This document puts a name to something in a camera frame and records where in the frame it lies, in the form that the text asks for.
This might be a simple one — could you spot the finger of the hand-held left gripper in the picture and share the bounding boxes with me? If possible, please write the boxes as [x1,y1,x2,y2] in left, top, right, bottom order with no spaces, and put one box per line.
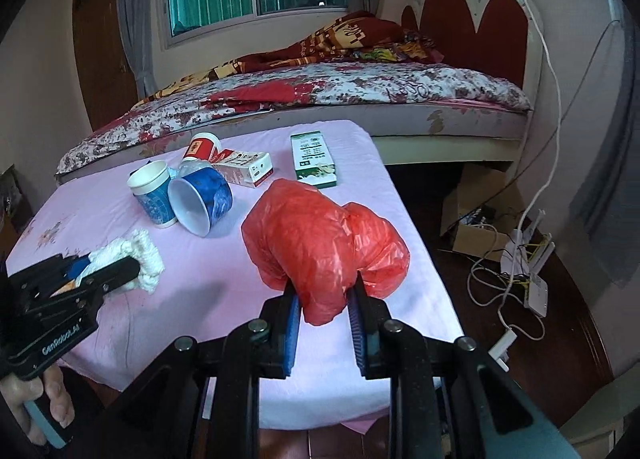
[75,256,142,301]
[60,253,94,285]

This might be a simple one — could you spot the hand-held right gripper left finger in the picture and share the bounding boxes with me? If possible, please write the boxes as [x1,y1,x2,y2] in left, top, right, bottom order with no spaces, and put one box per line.
[107,283,304,459]

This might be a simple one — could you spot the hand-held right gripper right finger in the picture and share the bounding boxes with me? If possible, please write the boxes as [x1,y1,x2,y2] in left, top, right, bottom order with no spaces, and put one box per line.
[349,271,581,459]

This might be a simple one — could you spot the white cloth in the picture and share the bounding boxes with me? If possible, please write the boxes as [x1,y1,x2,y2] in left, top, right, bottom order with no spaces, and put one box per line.
[89,229,166,296]

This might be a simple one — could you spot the red plastic bag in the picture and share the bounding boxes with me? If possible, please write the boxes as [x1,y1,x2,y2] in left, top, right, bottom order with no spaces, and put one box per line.
[241,178,411,326]

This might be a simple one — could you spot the blue face mask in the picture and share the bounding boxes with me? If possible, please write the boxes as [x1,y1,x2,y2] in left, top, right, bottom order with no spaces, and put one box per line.
[177,160,214,181]

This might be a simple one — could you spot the red and white carton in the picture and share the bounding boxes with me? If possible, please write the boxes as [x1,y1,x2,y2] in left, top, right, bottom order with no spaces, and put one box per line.
[210,149,274,188]

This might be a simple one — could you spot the person's left hand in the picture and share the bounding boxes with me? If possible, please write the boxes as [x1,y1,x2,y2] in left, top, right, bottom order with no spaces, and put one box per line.
[0,363,77,446]

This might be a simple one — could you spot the white and blue paper cup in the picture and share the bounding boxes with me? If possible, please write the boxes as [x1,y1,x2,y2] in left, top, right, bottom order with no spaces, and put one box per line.
[126,160,179,230]

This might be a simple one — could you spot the pink tablecloth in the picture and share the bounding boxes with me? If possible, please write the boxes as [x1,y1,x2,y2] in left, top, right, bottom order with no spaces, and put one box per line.
[7,119,463,435]

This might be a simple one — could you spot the blue paper bowl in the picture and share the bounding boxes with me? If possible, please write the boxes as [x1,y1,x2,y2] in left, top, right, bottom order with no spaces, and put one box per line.
[167,166,234,238]

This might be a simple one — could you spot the white power plug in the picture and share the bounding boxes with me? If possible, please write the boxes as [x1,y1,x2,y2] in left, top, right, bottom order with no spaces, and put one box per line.
[487,331,519,373]

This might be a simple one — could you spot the cardboard box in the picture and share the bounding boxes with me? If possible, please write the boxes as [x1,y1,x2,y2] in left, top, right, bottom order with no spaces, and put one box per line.
[440,164,527,263]

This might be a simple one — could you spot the red paper cup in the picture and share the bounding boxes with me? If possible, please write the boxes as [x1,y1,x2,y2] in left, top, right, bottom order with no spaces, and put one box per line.
[181,132,222,165]

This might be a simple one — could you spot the green and white box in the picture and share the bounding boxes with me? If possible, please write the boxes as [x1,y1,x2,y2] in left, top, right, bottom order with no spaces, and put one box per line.
[290,133,338,189]

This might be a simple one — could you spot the white router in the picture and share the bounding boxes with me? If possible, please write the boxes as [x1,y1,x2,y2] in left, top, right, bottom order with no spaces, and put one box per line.
[500,209,557,318]

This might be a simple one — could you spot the grey mattress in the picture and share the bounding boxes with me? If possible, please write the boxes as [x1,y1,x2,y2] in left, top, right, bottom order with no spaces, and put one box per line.
[55,102,531,186]

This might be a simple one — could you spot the brown wooden door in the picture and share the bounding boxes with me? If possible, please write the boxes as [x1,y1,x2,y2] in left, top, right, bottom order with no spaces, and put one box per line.
[72,0,139,134]

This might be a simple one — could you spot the floral bedsheet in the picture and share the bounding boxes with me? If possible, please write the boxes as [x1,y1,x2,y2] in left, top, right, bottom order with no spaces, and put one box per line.
[57,62,532,175]

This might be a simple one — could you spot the grey hanging cloth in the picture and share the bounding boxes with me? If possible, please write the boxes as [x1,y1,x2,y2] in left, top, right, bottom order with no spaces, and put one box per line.
[570,19,640,291]

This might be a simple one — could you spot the red patterned blanket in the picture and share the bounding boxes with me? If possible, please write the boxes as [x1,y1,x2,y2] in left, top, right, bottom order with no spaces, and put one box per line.
[132,10,443,105]

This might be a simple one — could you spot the red and white headboard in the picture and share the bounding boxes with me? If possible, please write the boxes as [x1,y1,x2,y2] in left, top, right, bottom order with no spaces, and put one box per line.
[400,0,544,96]

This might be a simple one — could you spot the white bed frame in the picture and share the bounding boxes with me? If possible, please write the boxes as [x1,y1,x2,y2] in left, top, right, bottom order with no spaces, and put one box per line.
[372,133,526,166]

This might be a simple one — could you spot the white cable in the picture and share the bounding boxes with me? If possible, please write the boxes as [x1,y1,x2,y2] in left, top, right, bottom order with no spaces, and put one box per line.
[467,0,567,341]

